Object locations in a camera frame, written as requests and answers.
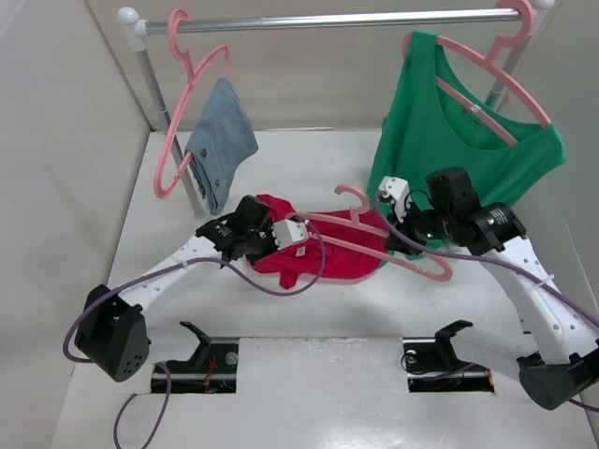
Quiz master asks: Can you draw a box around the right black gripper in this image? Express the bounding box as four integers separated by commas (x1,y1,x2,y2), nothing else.
383,198,454,256

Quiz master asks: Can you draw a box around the pink hanger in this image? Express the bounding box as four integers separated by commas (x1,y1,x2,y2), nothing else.
432,0,552,146
153,8,231,199
285,184,453,282

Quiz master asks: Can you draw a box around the red t shirt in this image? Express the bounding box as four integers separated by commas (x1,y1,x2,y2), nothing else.
253,221,386,289

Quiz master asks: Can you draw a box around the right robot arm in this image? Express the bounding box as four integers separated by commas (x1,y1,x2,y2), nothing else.
374,167,598,411

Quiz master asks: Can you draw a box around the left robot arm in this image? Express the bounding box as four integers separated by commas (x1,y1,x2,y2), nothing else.
74,196,288,383

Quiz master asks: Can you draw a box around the green t shirt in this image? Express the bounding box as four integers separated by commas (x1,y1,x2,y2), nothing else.
367,31,566,209

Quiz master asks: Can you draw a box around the blue denim garment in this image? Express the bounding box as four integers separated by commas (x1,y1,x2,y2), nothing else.
185,77,258,215

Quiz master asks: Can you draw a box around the metal clothes rack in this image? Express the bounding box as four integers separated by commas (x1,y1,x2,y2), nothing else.
117,1,553,214

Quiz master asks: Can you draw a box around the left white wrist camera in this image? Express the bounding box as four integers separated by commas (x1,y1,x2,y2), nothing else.
271,219,310,251

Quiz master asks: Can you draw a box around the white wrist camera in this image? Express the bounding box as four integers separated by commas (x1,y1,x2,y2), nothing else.
271,219,310,251
378,176,410,223

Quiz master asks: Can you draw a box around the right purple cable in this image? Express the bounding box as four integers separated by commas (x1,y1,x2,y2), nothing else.
373,194,599,413

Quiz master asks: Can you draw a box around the purple cable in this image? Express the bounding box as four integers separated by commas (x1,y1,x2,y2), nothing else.
62,219,328,449
373,194,599,413

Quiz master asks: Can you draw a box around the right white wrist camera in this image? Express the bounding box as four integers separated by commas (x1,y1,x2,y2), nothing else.
378,176,410,223

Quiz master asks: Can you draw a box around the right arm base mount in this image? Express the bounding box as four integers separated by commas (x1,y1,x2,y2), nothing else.
401,320,495,393

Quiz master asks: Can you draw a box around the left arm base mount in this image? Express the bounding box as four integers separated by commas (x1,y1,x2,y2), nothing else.
165,321,240,395

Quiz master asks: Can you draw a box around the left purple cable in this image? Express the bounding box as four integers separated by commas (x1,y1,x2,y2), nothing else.
62,219,328,449

